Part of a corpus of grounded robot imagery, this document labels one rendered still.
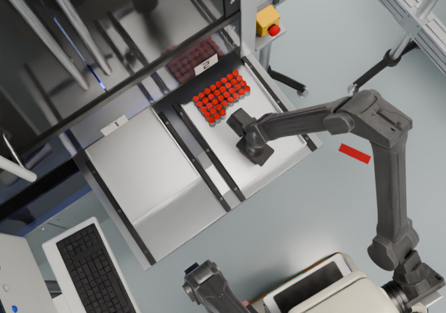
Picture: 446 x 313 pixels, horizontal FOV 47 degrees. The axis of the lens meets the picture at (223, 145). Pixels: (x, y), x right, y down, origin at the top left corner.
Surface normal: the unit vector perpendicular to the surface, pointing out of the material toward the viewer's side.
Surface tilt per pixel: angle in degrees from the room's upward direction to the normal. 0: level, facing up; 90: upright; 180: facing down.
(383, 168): 73
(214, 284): 41
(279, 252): 0
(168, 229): 0
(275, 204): 0
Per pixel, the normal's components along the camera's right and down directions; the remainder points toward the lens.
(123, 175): -0.04, -0.25
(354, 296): -0.36, -0.75
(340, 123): -0.73, 0.56
